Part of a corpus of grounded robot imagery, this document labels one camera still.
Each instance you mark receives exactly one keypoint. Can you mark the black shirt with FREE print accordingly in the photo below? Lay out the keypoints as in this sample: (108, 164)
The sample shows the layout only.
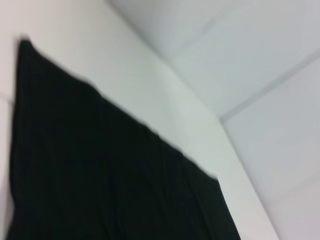
(100, 162)

